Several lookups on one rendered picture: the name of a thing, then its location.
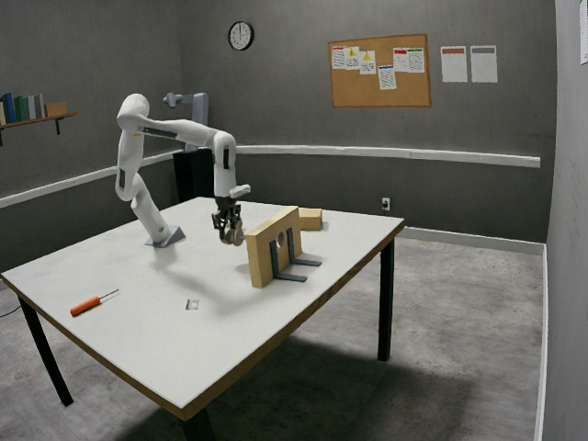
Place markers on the tan wooden board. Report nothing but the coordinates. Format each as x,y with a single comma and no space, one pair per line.
258,248

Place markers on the orange-handled screwdriver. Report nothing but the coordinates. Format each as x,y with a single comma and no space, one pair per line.
87,304

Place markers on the beige door knob with square spindle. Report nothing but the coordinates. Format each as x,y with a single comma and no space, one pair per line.
235,237

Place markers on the brown cardboard box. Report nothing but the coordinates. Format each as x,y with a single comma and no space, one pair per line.
309,219

